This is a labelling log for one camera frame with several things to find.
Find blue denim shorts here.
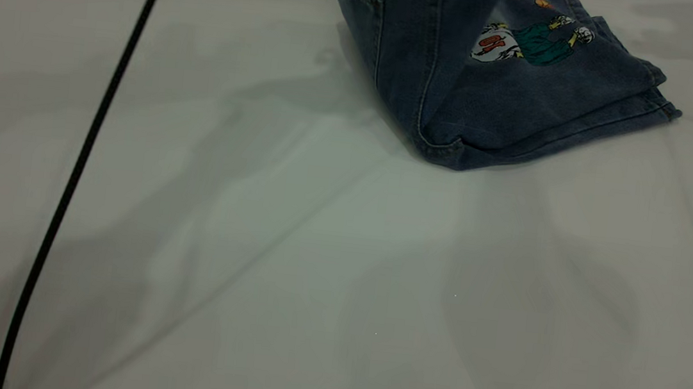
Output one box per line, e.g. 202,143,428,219
316,0,693,194

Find thin black cable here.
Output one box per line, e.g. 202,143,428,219
0,0,178,389

